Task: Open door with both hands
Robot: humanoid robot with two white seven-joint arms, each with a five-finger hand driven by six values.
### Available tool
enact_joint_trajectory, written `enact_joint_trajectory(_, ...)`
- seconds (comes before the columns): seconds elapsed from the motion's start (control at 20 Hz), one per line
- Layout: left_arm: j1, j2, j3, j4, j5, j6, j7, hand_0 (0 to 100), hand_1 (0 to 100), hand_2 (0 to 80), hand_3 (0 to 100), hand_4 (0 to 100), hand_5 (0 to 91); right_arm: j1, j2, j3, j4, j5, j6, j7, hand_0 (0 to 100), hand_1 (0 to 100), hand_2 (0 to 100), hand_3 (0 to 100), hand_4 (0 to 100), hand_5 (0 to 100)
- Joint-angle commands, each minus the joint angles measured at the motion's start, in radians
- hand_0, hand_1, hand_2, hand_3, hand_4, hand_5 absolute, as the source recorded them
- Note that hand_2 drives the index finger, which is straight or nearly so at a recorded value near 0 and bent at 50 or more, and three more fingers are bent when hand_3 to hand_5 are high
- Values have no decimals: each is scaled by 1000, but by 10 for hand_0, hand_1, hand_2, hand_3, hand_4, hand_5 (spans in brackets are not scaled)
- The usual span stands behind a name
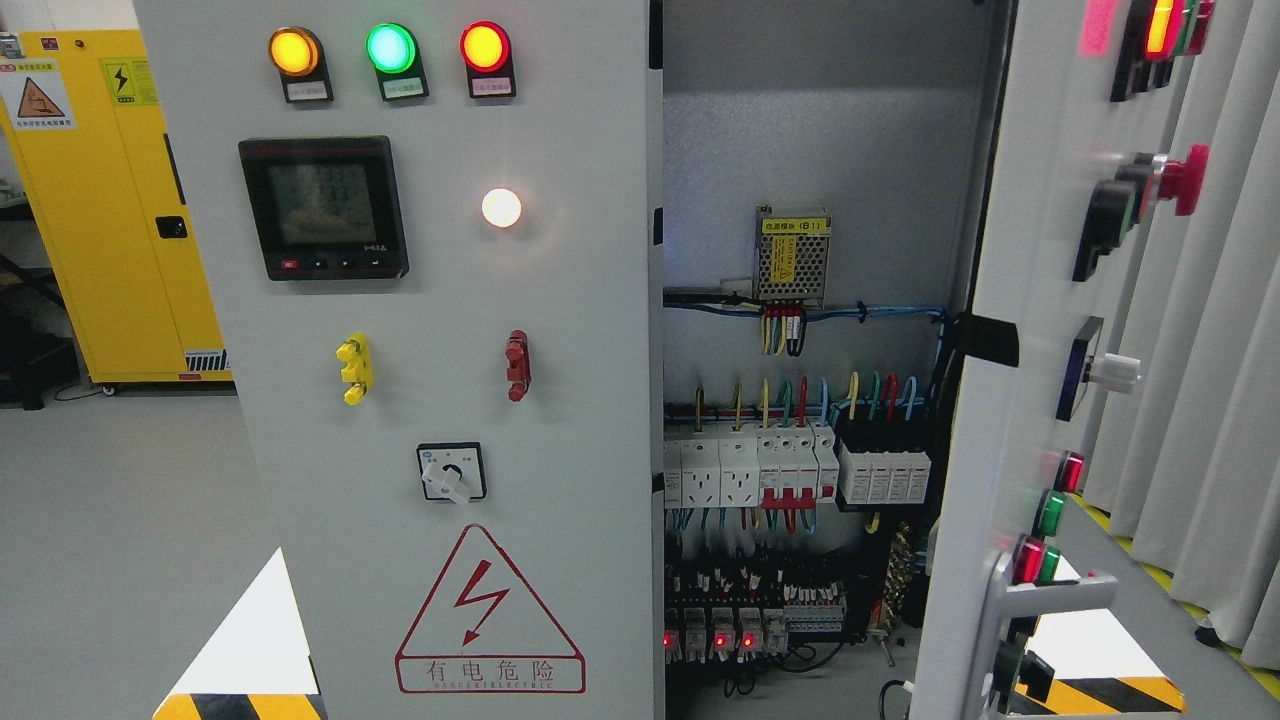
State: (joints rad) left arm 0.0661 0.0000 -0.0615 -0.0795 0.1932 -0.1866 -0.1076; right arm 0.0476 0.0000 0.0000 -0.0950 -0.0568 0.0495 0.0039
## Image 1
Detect lower row relays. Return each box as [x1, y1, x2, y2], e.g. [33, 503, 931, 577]
[660, 553, 852, 664]

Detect metal mesh power supply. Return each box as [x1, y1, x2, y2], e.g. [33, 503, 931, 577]
[753, 202, 832, 309]

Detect red emergency stop button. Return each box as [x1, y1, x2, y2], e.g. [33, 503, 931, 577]
[1071, 143, 1210, 283]

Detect green indicator light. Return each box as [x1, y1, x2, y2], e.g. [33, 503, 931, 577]
[365, 22, 430, 102]

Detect black white surge protector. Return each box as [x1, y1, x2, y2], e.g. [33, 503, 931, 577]
[835, 414, 932, 506]

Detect red electric warning sticker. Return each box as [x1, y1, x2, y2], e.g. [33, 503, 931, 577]
[396, 524, 586, 694]

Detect white indicator light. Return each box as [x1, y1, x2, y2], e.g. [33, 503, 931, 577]
[481, 187, 524, 229]

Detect yellow terminal block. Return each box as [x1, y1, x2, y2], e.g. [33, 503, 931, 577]
[335, 332, 375, 406]

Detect upper row circuit breakers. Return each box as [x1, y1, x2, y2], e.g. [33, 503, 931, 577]
[663, 423, 838, 511]

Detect black rotary selector switch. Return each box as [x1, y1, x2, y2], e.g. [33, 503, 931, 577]
[416, 441, 488, 503]

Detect grey cabinet door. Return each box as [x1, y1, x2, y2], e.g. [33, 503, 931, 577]
[134, 1, 666, 719]
[910, 1, 1277, 719]

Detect yellow safety cabinet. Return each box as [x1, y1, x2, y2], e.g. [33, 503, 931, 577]
[3, 29, 232, 386]

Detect red terminal block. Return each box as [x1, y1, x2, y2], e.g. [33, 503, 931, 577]
[504, 329, 532, 402]

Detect red indicator light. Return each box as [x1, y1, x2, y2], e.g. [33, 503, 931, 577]
[460, 20, 517, 100]

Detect amber indicator light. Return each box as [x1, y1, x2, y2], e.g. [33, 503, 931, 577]
[268, 26, 334, 102]

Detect black digital power meter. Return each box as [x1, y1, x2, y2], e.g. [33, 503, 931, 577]
[238, 135, 410, 281]

